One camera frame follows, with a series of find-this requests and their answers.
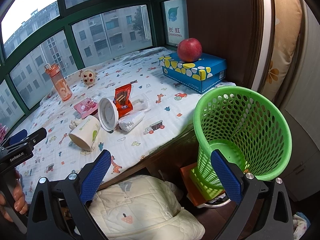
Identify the red apple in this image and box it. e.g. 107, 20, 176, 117
177, 38, 202, 62

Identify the tissue ball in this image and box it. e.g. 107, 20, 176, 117
69, 119, 82, 130

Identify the cream quilted blanket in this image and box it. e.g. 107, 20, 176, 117
88, 175, 205, 239

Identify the clear rectangular plastic box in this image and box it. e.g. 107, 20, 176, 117
130, 94, 149, 111

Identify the blue yellow tissue box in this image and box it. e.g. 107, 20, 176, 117
159, 53, 227, 94

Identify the orange snack wrapper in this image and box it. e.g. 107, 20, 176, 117
113, 83, 133, 118

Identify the yogurt tub with lid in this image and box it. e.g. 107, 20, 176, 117
98, 98, 119, 132

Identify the cream plush toy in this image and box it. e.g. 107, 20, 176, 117
80, 69, 98, 86

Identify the orange water bottle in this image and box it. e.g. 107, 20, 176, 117
44, 63, 72, 101

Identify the green plastic mesh wastebasket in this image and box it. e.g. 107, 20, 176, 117
190, 86, 292, 200

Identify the white paper cup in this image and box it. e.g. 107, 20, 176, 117
68, 115, 101, 151

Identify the cartoon print bed sheet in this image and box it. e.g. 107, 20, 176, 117
17, 47, 226, 203

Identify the person's left hand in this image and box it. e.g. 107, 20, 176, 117
0, 171, 28, 222

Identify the green window frame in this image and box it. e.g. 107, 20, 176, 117
1, 0, 176, 124

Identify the pink paper package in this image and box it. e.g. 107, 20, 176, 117
74, 98, 98, 119

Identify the orange stool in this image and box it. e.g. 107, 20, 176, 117
179, 162, 231, 209

